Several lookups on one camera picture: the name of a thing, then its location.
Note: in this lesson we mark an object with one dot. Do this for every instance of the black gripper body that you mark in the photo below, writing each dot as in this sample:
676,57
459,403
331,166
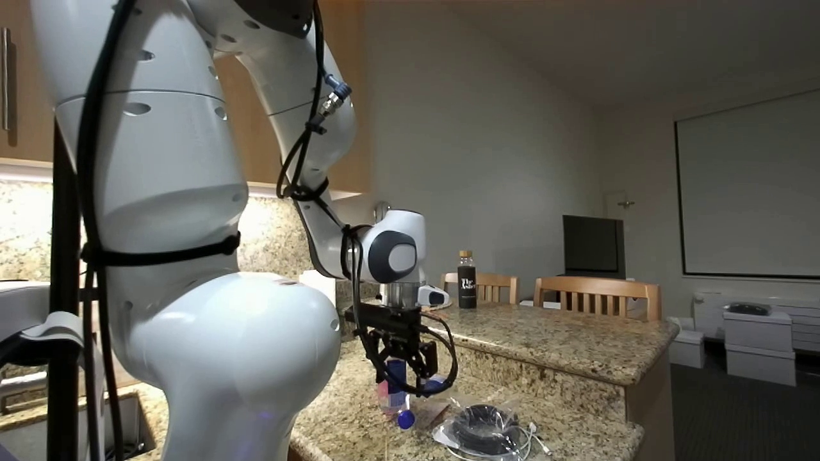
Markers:
395,335

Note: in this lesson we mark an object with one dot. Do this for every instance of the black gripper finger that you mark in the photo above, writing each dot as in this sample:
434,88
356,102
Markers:
386,387
429,380

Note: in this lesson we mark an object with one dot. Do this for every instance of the water bottle red label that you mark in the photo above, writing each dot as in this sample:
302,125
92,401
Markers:
402,403

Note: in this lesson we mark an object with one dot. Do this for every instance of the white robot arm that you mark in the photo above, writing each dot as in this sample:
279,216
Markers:
145,118

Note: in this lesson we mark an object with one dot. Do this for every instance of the dark glass bottle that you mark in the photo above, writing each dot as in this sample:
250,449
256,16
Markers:
466,280

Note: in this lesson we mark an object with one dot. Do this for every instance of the clear plastic lid dish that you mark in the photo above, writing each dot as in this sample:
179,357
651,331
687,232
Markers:
491,435

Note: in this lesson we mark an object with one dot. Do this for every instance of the wooden chair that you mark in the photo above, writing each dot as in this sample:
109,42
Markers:
593,296
495,291

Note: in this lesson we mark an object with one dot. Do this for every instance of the black television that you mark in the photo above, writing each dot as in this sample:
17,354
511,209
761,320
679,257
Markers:
593,247

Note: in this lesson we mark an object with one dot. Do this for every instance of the white storage boxes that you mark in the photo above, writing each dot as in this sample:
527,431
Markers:
761,336

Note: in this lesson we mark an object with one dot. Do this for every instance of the white projector screen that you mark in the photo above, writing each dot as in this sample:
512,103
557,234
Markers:
748,191

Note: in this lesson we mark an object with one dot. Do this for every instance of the wooden upper cabinets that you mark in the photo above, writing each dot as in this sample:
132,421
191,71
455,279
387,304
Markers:
27,116

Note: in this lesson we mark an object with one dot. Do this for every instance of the black camera stand pole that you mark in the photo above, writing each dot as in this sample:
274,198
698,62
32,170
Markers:
63,371

